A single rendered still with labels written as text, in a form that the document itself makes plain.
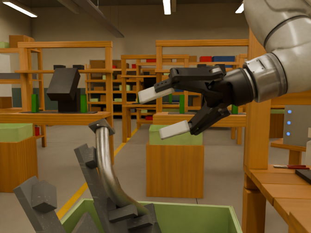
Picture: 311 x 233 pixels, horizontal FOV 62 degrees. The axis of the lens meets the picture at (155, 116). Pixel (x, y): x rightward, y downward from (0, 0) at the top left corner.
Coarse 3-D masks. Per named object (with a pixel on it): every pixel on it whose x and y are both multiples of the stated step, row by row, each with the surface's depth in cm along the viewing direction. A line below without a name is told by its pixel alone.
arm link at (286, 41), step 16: (304, 16) 51; (272, 32) 53; (288, 32) 50; (304, 32) 49; (272, 48) 53; (288, 48) 49; (304, 48) 47; (288, 64) 48; (304, 64) 47; (288, 80) 48; (304, 80) 48
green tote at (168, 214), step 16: (80, 208) 70; (160, 208) 70; (176, 208) 70; (192, 208) 69; (208, 208) 69; (224, 208) 68; (64, 224) 61; (96, 224) 73; (160, 224) 71; (176, 224) 70; (192, 224) 70; (208, 224) 69; (224, 224) 68
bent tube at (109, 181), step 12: (96, 132) 57; (108, 132) 58; (96, 144) 55; (108, 144) 55; (96, 156) 54; (108, 156) 53; (108, 168) 52; (108, 180) 52; (108, 192) 52; (120, 192) 53; (120, 204) 54
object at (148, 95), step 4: (148, 88) 51; (152, 88) 51; (172, 88) 49; (140, 92) 51; (144, 92) 51; (148, 92) 51; (152, 92) 50; (160, 92) 50; (164, 92) 49; (168, 92) 49; (172, 92) 49; (140, 96) 51; (144, 96) 50; (148, 96) 50; (152, 96) 50; (156, 96) 50; (160, 96) 50; (140, 100) 50; (144, 100) 50; (148, 100) 50
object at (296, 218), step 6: (294, 216) 75; (300, 216) 75; (306, 216) 75; (294, 222) 75; (300, 222) 72; (306, 222) 72; (288, 228) 79; (294, 228) 75; (300, 228) 71; (306, 228) 69
